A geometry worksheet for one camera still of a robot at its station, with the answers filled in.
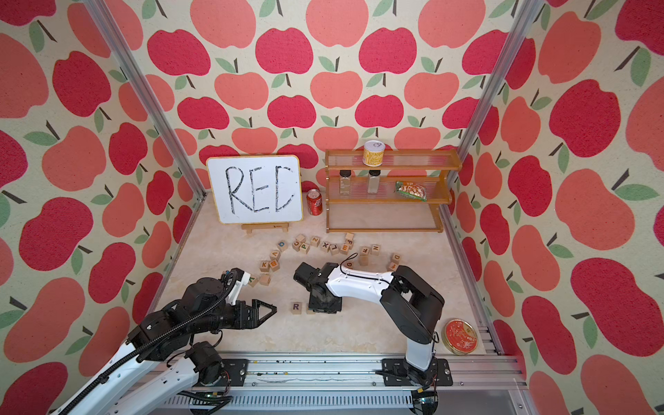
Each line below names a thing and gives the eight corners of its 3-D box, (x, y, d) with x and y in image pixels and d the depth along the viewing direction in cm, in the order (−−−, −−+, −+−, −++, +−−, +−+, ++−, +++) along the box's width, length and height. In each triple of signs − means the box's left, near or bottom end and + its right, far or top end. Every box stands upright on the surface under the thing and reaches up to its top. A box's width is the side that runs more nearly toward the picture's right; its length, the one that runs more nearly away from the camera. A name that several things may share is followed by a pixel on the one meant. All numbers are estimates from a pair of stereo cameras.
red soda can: (306, 214, 115) (304, 198, 107) (311, 204, 119) (309, 188, 111) (319, 217, 114) (318, 200, 106) (323, 207, 118) (323, 190, 110)
